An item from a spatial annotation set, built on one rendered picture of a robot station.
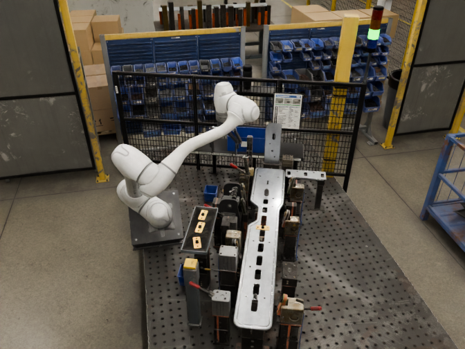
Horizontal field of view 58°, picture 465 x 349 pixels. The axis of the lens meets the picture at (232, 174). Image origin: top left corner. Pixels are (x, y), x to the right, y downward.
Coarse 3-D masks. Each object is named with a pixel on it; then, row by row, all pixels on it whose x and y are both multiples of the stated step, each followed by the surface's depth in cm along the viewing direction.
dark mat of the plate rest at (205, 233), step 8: (200, 208) 247; (208, 208) 247; (192, 216) 241; (208, 216) 241; (192, 224) 235; (208, 224) 235; (192, 232) 230; (208, 232) 230; (192, 240) 225; (208, 240) 225; (184, 248) 220; (192, 248) 220; (200, 248) 220
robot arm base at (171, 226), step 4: (168, 204) 288; (172, 216) 287; (172, 220) 286; (148, 224) 283; (168, 224) 281; (172, 224) 285; (152, 228) 282; (156, 228) 280; (164, 228) 281; (168, 228) 284; (172, 228) 285; (152, 232) 283; (160, 232) 281; (164, 232) 281
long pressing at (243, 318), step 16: (256, 176) 303; (272, 176) 303; (256, 192) 287; (272, 192) 287; (272, 208) 272; (256, 224) 259; (272, 224) 259; (256, 240) 248; (272, 240) 248; (256, 256) 237; (272, 256) 237; (272, 272) 227; (240, 288) 218; (272, 288) 219; (240, 304) 210; (272, 304) 210; (240, 320) 202; (256, 320) 202; (272, 320) 203
